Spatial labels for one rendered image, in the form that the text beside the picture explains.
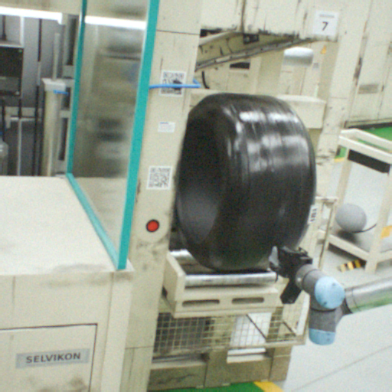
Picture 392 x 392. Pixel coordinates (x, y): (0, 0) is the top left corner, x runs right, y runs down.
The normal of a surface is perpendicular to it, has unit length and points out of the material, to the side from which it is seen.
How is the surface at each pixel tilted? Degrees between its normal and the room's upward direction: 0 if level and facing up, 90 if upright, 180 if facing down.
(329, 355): 0
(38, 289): 90
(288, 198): 80
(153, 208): 90
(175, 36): 90
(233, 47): 90
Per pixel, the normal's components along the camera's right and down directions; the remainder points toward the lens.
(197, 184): 0.37, 0.00
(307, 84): 0.65, 0.35
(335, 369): 0.15, -0.93
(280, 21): 0.34, 0.37
